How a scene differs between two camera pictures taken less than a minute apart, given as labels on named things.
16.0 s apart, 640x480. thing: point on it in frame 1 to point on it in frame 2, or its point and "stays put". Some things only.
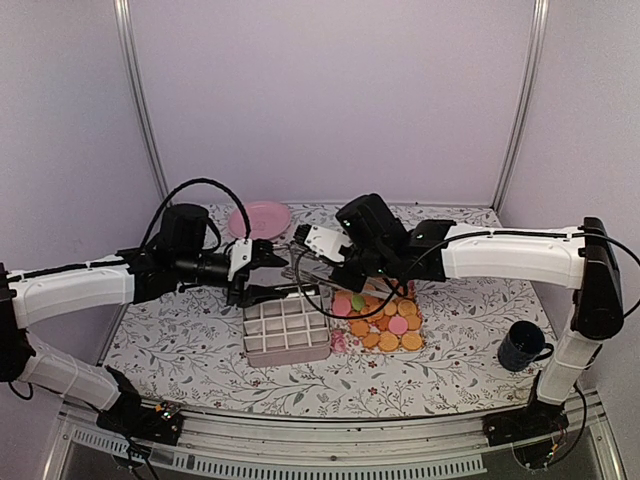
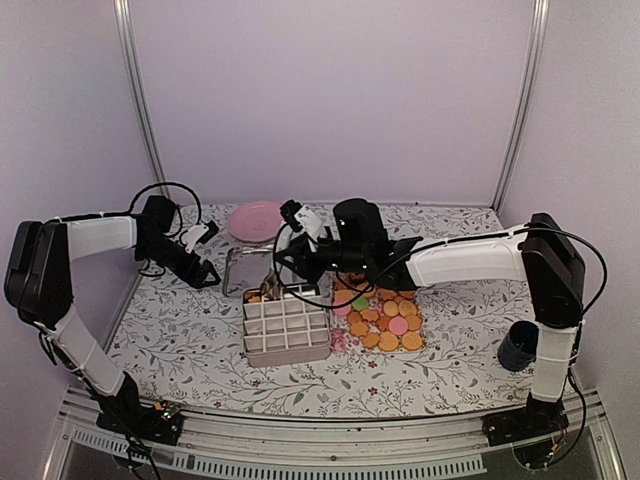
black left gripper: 255,294 to 197,280
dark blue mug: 523,345 stays put
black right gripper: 353,284 to 299,254
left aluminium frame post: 129,49 stays put
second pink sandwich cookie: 397,325 stays put
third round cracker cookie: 412,341 stays put
